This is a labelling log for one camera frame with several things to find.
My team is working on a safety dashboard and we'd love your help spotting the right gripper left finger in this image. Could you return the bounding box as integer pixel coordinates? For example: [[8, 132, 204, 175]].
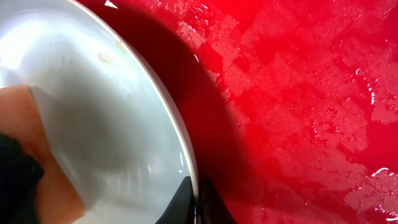
[[155, 176, 195, 224]]

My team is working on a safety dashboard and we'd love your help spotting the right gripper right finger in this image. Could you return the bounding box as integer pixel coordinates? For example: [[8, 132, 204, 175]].
[[199, 179, 237, 224]]

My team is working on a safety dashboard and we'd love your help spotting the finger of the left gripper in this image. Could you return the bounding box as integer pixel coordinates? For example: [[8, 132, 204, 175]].
[[1, 134, 44, 224]]

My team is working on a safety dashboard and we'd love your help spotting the green and orange sponge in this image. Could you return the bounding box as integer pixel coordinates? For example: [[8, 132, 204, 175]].
[[1, 85, 85, 223]]

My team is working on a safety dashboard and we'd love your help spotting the white plate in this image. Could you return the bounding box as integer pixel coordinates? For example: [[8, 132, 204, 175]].
[[1, 0, 200, 223]]

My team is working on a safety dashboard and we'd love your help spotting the red plastic tray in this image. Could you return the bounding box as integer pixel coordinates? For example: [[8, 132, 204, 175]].
[[84, 0, 397, 223]]

